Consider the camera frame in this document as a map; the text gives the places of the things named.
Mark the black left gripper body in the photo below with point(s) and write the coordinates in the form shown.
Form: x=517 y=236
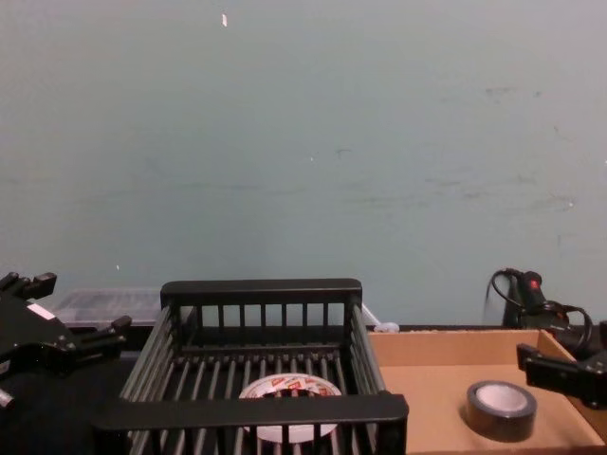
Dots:
x=33 y=341

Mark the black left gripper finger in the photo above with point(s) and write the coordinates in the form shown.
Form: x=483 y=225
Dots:
x=40 y=283
x=102 y=336

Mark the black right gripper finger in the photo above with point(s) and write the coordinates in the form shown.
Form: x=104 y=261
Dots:
x=550 y=372
x=603 y=336

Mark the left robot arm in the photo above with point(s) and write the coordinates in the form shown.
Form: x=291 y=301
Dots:
x=38 y=417

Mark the clear plastic case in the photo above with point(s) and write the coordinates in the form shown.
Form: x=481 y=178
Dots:
x=109 y=303

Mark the roll of silver tape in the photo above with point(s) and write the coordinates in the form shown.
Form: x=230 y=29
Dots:
x=498 y=417

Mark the shallow brown cardboard tray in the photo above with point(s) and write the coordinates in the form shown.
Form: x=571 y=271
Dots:
x=427 y=384

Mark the small white plastic piece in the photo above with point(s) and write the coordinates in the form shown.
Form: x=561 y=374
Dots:
x=388 y=327

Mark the black rack with steel bars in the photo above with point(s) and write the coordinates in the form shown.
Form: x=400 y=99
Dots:
x=256 y=412

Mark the roll of white tape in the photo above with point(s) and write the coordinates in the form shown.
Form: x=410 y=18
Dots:
x=289 y=386

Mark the plain pale wall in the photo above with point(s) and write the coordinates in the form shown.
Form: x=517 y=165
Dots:
x=284 y=142

